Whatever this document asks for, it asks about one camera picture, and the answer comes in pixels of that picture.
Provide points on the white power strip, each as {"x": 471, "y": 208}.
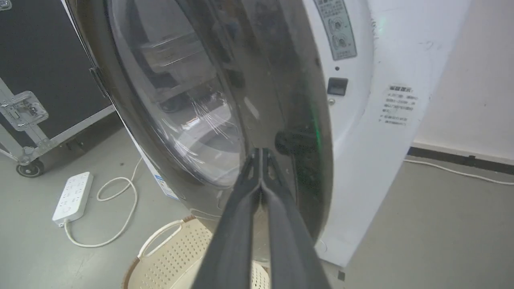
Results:
{"x": 73, "y": 197}

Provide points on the white front-load washing machine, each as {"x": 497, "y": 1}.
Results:
{"x": 361, "y": 120}

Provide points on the dark round washing machine door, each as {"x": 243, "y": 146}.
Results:
{"x": 192, "y": 80}

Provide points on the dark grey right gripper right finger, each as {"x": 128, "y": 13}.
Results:
{"x": 287, "y": 237}

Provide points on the cream perforated laundry basket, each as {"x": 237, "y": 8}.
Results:
{"x": 172, "y": 257}

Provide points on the black flight case on wheels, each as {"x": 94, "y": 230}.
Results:
{"x": 40, "y": 72}

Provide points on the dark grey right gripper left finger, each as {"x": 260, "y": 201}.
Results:
{"x": 235, "y": 237}

